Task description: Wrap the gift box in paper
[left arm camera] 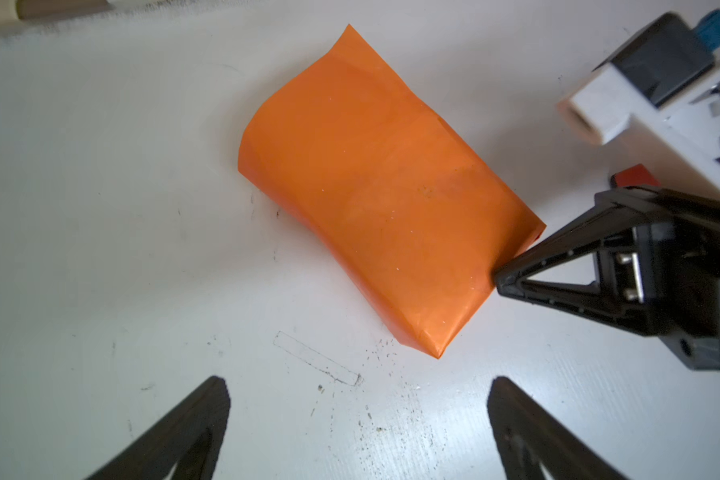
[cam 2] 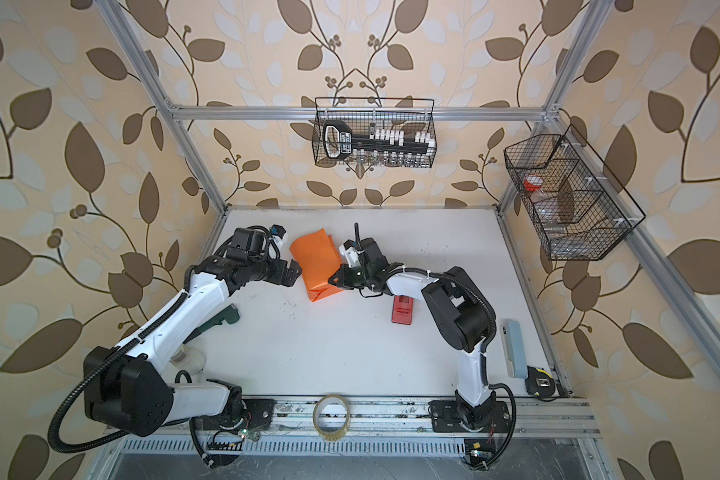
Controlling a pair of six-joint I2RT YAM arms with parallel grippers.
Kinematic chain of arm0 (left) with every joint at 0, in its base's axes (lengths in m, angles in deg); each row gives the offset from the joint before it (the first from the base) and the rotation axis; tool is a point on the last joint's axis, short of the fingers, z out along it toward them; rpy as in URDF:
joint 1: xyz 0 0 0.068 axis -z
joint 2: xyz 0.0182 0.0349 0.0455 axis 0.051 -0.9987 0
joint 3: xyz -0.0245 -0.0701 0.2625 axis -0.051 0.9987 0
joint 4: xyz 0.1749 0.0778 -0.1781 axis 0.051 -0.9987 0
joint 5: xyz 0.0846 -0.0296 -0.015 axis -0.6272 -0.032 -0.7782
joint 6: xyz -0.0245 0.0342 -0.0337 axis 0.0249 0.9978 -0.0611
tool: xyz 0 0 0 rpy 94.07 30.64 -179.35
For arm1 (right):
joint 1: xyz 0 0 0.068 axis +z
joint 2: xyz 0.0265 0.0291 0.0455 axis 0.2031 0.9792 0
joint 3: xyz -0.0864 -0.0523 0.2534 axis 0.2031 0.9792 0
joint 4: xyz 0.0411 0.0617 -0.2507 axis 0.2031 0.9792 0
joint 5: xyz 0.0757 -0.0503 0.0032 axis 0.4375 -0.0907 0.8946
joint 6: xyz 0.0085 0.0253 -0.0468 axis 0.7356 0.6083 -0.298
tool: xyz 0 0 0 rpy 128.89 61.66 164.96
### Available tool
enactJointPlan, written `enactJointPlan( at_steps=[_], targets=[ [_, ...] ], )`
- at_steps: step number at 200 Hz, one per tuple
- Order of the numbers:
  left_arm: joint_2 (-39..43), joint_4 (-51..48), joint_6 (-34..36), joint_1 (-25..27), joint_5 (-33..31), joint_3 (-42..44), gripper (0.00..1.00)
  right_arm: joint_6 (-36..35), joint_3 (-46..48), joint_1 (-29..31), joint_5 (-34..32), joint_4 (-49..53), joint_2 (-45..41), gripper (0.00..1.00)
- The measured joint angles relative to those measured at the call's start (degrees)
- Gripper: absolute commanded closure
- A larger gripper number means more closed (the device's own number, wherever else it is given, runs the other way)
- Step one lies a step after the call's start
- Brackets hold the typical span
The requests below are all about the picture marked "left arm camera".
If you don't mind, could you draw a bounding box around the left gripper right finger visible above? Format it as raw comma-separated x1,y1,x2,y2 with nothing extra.
487,376,624,479

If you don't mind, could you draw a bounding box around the yellow orange wrapping paper sheet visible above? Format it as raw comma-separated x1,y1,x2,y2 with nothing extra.
238,27,545,358

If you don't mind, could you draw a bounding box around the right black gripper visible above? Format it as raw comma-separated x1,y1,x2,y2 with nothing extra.
493,187,720,371

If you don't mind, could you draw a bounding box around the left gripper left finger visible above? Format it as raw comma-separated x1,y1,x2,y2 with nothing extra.
90,376,231,479

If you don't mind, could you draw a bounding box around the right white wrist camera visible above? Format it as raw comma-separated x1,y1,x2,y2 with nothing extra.
557,9,720,200

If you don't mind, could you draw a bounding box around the red tape dispenser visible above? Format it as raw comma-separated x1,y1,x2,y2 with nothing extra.
609,164,661,188

